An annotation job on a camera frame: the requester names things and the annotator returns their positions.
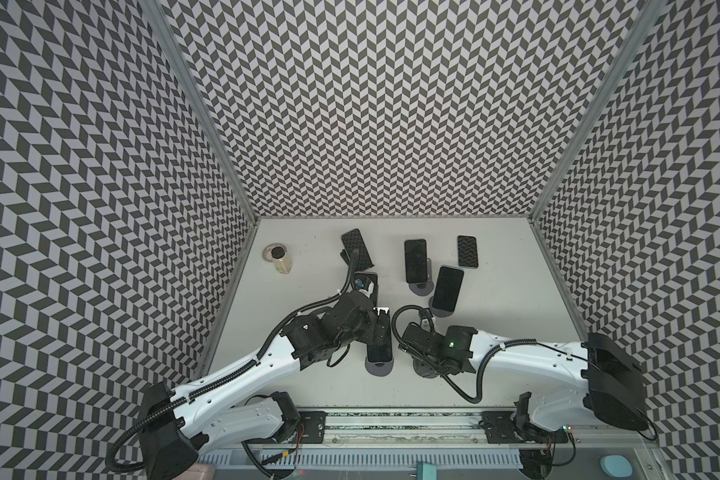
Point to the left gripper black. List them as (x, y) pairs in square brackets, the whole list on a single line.
[(370, 334)]

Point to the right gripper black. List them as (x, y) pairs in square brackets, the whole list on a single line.
[(424, 346)]

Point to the grey round stand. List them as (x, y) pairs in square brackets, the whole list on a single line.
[(424, 289), (429, 369), (379, 369), (437, 312)]

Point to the teal phone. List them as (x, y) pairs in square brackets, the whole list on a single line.
[(467, 252), (353, 241)]

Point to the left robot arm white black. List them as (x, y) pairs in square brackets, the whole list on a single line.
[(177, 424)]

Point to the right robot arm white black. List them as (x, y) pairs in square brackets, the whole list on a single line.
[(582, 382)]

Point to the purple edged phone black stand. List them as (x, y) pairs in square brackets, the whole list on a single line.
[(361, 279)]

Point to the phone on middle grey stand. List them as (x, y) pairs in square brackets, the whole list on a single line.
[(447, 289)]

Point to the teal phone on black stand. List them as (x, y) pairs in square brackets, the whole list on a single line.
[(353, 241)]

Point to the phone on rear grey stand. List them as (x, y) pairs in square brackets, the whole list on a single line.
[(416, 261)]

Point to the spice jar with black lid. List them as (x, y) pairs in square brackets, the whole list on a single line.
[(278, 255)]

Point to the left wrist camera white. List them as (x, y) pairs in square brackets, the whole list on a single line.
[(370, 292)]

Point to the metal base rail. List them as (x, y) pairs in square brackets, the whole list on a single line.
[(399, 439)]

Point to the silver aluminium corner post left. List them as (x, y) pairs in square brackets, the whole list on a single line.
[(154, 15)]

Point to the silver aluminium corner post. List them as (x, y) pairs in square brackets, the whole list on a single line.
[(635, 38), (154, 15)]

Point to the silver aluminium corner post right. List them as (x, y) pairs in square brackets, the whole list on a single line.
[(635, 38)]

